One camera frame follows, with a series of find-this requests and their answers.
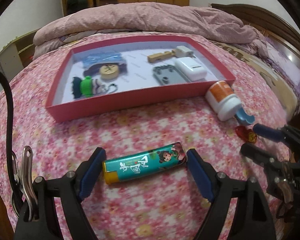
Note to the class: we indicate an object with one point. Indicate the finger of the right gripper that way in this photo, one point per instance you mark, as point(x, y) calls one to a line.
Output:
point(256, 154)
point(275, 135)

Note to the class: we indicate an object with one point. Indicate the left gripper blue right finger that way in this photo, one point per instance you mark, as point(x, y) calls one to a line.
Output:
point(203, 174)

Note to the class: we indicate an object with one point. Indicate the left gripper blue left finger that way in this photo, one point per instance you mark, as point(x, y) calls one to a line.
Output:
point(88, 173)

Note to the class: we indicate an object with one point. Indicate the teal cartoon lighter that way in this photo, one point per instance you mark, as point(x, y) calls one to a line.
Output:
point(144, 163)

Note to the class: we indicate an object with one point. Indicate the white usb wall charger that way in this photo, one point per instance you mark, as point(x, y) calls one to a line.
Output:
point(183, 51)

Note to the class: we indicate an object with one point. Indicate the red heart trinket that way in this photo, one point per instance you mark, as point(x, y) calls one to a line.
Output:
point(247, 135)

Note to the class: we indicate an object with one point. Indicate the pink flowered bedsheet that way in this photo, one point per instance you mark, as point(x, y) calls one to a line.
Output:
point(165, 206)

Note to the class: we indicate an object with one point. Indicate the orange white pill bottle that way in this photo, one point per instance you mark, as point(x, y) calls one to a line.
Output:
point(223, 100)

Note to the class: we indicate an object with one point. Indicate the silver clamp left wrist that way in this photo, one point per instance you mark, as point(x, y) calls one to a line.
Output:
point(23, 178)

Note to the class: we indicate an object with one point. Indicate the green dress cartoon figurine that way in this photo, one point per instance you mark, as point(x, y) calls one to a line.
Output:
point(89, 87)

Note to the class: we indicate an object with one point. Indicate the red shallow cardboard box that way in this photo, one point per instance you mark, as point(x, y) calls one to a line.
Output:
point(137, 86)

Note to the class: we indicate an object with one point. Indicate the white earbuds case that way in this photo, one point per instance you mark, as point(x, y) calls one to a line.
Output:
point(193, 70)

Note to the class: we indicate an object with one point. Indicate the grey oval plastic plate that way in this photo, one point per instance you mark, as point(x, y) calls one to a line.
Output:
point(169, 75)

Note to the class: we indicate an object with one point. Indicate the dark wooden headboard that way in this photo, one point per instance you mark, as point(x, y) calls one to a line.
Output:
point(280, 32)

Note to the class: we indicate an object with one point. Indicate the blue foil packet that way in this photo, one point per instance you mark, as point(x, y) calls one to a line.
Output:
point(102, 58)

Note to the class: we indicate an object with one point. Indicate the wooden key-shaped piece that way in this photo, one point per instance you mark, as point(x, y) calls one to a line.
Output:
point(160, 56)

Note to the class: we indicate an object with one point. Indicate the small white bedside shelf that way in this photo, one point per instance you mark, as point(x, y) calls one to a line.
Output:
point(17, 55)

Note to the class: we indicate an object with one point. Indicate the pink quilted duvet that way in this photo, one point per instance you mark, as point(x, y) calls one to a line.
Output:
point(210, 23)

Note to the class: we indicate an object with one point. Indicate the wooden face doll keychain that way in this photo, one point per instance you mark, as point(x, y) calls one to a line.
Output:
point(107, 71)

